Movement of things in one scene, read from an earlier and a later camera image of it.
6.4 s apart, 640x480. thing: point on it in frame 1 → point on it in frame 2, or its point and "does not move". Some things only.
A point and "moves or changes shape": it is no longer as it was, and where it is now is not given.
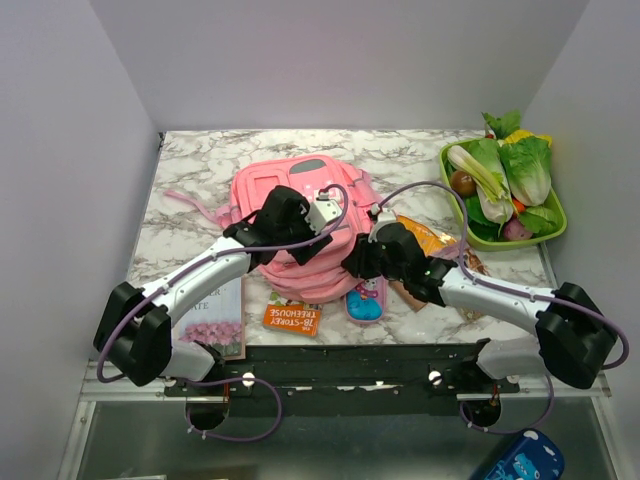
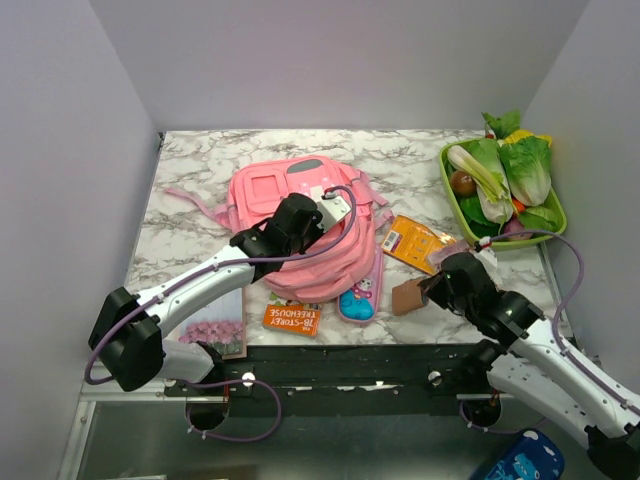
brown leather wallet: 414,302 moves or changes shape
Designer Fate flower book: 220,323 does not move
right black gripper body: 370,262 → 451,300
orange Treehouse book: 289,316 does not move
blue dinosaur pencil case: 531,456 does not move
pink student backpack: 325,276 does not move
